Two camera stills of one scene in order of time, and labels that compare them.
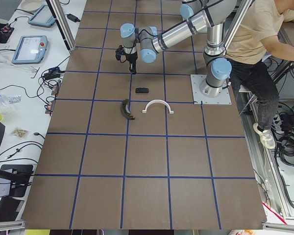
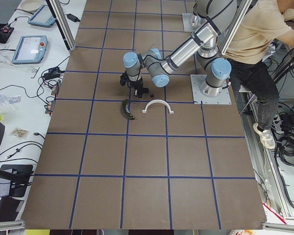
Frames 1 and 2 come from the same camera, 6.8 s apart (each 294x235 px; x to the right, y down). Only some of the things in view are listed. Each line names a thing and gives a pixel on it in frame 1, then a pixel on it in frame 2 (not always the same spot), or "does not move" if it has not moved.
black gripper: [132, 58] to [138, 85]
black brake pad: [141, 90] does not move
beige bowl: [32, 6] does not move
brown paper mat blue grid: [131, 151] does not move
